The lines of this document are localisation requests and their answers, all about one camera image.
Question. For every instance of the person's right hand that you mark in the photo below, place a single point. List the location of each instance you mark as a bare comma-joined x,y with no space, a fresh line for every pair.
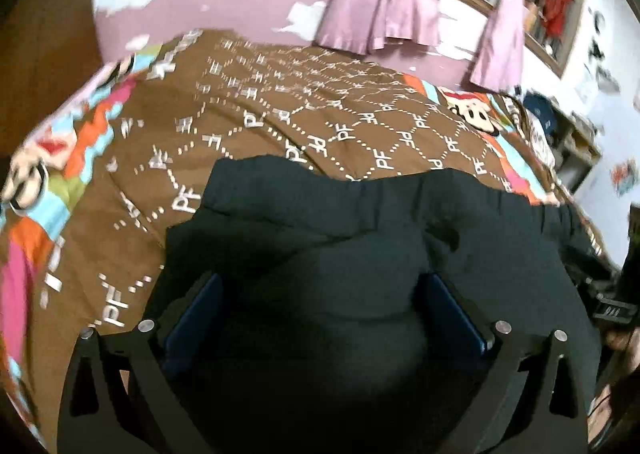
621,340

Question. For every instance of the brown wooden headboard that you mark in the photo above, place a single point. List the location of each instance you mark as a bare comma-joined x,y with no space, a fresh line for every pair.
45,59

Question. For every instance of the colourful wall sticker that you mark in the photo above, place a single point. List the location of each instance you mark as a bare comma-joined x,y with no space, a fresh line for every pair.
625,177

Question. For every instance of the wooden shelf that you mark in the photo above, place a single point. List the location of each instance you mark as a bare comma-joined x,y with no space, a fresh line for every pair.
575,139

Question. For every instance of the blue cap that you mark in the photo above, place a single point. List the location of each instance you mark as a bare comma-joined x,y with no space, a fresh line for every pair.
540,110

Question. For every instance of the brown printed blanket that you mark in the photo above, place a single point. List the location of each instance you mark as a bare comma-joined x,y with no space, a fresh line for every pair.
280,109

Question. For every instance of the red hanging cloth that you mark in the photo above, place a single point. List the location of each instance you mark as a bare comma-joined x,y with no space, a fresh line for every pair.
557,12

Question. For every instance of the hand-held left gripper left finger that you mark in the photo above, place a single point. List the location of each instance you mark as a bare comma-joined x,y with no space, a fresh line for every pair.
192,319

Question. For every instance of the black padded coat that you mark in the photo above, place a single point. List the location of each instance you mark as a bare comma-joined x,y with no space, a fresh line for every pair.
360,244

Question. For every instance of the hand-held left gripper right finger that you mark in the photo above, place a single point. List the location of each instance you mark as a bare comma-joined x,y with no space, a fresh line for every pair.
457,316

